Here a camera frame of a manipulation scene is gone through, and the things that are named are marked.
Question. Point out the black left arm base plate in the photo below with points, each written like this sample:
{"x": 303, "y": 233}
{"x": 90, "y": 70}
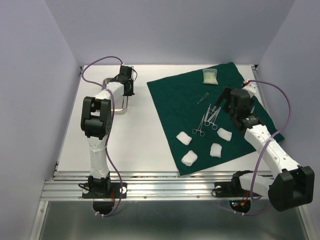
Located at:
{"x": 115, "y": 192}

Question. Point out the white gauze pad centre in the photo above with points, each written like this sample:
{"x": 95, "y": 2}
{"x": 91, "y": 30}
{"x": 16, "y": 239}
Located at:
{"x": 216, "y": 150}

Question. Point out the steel scalpel handle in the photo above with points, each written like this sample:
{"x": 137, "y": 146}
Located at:
{"x": 209, "y": 110}

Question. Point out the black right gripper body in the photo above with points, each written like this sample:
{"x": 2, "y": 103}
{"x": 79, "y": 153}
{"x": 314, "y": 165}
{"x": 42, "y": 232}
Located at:
{"x": 232, "y": 114}

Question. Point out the right side aluminium rail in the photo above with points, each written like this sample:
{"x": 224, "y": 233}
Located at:
{"x": 258, "y": 82}

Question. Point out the dark green surgical drape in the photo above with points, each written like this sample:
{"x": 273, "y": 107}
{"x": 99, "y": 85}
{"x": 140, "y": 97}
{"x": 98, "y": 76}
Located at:
{"x": 175, "y": 99}

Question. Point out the steel hemostat forceps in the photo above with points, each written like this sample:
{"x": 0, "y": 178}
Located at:
{"x": 199, "y": 130}

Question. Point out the clear bag of cotton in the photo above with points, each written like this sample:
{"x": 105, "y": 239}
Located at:
{"x": 210, "y": 76}

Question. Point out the aluminium extrusion rail frame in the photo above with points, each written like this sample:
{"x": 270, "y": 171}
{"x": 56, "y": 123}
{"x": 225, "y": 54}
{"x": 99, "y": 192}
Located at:
{"x": 161, "y": 205}

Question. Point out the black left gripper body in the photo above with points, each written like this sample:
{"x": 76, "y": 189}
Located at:
{"x": 130, "y": 92}

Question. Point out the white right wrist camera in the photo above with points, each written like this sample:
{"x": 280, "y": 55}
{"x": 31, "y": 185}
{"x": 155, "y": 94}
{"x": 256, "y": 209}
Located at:
{"x": 250, "y": 87}

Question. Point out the white gauze pad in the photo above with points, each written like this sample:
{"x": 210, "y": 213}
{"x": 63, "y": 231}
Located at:
{"x": 184, "y": 138}
{"x": 189, "y": 158}
{"x": 216, "y": 150}
{"x": 224, "y": 134}

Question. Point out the steel surgical scissors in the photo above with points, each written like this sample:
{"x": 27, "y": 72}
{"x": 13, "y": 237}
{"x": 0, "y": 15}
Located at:
{"x": 213, "y": 110}

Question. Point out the white gauze pad near left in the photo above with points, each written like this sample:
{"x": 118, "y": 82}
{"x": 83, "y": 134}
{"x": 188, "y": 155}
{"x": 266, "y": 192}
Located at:
{"x": 189, "y": 158}

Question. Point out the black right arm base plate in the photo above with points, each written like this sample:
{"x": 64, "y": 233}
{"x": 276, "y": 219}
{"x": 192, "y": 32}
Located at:
{"x": 232, "y": 189}

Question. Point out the stainless steel instrument tray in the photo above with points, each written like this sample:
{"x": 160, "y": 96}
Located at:
{"x": 117, "y": 89}

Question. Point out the thin steel tweezers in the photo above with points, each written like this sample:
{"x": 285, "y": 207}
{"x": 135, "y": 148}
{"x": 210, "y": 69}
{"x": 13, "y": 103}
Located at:
{"x": 202, "y": 98}

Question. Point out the white gauze pad far left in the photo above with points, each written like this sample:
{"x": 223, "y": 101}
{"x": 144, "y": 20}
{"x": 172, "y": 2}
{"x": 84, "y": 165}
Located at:
{"x": 184, "y": 138}

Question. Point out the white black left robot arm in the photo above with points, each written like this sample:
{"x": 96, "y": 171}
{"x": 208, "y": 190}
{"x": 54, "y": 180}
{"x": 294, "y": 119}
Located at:
{"x": 96, "y": 122}

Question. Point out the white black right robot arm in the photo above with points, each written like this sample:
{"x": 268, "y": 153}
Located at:
{"x": 292, "y": 185}

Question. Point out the white gauze pad right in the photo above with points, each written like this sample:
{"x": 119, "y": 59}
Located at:
{"x": 224, "y": 134}

